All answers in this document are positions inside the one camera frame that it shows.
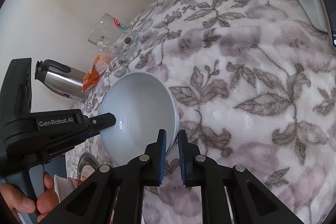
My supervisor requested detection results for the pale blue round bowl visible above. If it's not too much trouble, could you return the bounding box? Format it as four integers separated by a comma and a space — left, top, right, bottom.
99, 72, 179, 166

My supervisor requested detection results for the orange snack packet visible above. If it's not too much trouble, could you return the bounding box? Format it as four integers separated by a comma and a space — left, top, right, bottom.
92, 55, 111, 75
81, 65, 106, 92

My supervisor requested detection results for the person's left hand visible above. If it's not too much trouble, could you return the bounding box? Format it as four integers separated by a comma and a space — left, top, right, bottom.
1, 172, 59, 222

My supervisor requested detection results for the stainless steel thermos jug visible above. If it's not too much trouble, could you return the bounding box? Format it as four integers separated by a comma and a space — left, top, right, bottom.
35, 59, 89, 102

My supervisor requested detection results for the white floral plate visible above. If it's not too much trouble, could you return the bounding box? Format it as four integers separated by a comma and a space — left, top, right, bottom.
79, 165, 95, 181

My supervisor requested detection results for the clear glass mug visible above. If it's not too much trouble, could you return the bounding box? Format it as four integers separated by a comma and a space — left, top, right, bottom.
88, 13, 127, 52

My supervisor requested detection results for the glass ashtray dish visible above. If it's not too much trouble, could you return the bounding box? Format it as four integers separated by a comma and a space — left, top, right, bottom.
112, 30, 139, 61

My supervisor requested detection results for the floral grey tablecloth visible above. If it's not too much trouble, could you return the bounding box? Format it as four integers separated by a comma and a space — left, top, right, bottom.
80, 0, 335, 223

